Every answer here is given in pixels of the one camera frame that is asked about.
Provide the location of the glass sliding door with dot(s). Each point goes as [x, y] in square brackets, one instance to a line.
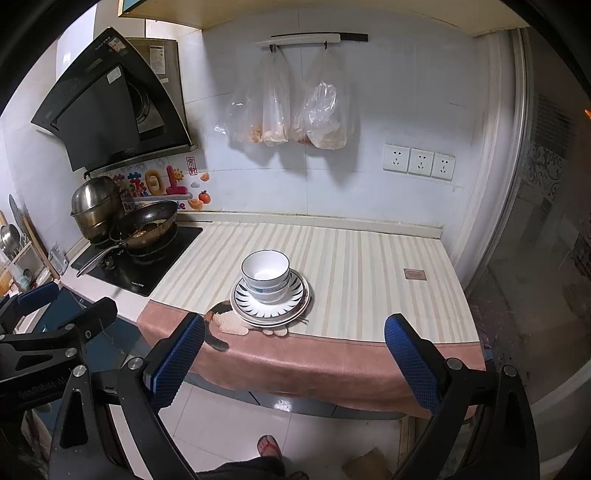
[545, 230]

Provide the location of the clear plastic bag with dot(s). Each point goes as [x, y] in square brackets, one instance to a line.
[325, 110]
[263, 106]

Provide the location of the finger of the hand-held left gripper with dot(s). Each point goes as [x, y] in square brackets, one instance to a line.
[94, 316]
[39, 297]

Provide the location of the white floral plate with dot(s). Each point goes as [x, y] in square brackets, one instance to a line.
[272, 321]

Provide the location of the dish rack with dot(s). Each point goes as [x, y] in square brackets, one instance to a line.
[18, 263]

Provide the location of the striped cat print tablecloth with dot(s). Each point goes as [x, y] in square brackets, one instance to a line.
[360, 286]

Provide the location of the white bowl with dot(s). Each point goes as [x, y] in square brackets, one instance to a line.
[265, 267]
[268, 291]

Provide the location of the wall hook rail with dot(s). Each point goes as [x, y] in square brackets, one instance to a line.
[314, 38]

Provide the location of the cardboard piece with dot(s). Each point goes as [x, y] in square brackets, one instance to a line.
[373, 466]

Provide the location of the brown tablecloth label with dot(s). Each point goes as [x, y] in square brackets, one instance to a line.
[414, 274]

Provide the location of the black range hood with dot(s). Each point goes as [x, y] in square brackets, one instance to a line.
[101, 106]

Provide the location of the person's foot in red sandal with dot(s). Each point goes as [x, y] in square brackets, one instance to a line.
[270, 446]

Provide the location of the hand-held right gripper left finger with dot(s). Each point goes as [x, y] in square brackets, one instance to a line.
[180, 360]

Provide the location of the white wall socket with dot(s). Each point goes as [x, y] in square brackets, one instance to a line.
[443, 165]
[420, 162]
[396, 158]

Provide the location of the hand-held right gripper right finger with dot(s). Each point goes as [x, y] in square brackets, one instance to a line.
[411, 360]

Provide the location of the blue striped white plate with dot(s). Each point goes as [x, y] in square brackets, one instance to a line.
[281, 302]

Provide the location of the dark wok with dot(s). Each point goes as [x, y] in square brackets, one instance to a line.
[147, 224]

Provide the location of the colourful wall stickers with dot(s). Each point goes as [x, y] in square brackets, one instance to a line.
[154, 182]

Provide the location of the person's dark trouser leg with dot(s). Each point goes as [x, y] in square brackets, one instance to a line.
[249, 468]

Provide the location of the wooden wall cabinet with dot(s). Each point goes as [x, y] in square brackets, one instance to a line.
[300, 14]

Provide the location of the stainless steel pot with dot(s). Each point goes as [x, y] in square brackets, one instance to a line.
[94, 203]

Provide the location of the black gas cooktop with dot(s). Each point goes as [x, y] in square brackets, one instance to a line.
[147, 267]

